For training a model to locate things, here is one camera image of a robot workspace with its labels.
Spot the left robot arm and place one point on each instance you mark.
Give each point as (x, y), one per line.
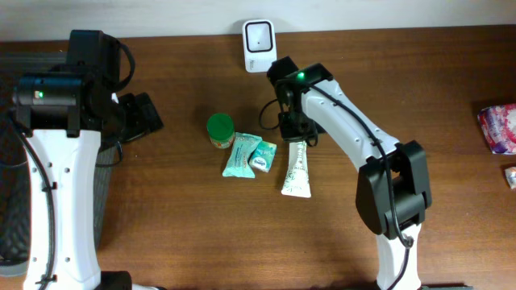
(64, 118)

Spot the orange snack packet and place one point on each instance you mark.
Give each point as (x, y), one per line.
(510, 174)

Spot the red purple tissue pack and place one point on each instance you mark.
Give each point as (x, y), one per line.
(498, 126)

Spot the white tube with cork cap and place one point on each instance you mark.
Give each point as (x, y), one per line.
(297, 181)

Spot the white barcode scanner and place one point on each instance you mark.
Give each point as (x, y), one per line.
(259, 45)

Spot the small teal gum pack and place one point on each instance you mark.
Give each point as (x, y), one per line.
(263, 156)

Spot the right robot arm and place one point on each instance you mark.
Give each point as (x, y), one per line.
(393, 187)

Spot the green bottle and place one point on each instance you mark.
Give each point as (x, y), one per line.
(221, 130)

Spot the teal wipes packet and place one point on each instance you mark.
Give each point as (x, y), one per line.
(243, 147)

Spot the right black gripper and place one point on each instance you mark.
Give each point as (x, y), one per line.
(287, 133)

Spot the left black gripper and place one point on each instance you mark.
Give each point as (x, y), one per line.
(144, 116)

